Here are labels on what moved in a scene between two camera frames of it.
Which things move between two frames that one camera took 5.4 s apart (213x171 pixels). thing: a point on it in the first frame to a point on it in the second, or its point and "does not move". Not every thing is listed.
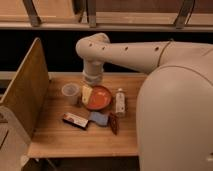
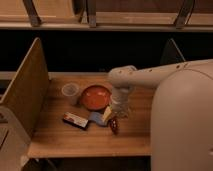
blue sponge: [99, 118] does not move
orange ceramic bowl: [100, 99] does not move
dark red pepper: [114, 122] does not move
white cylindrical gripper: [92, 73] to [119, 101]
